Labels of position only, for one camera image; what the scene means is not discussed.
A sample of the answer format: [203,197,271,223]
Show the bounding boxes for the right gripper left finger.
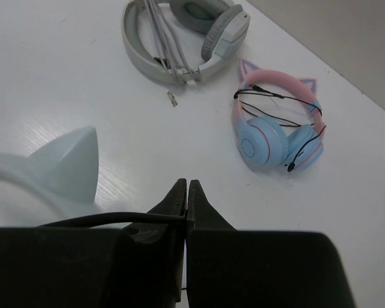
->
[0,178,189,308]

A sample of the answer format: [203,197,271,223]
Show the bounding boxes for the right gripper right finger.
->
[186,180,355,307]

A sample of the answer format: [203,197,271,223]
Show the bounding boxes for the thin black headphone cable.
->
[35,211,191,293]

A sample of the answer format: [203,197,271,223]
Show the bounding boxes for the teal cat-ear headphones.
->
[0,126,100,218]

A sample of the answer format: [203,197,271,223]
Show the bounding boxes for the pink blue cat-ear headphones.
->
[232,59,326,173]

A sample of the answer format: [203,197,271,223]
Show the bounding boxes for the grey white headphones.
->
[121,0,252,108]

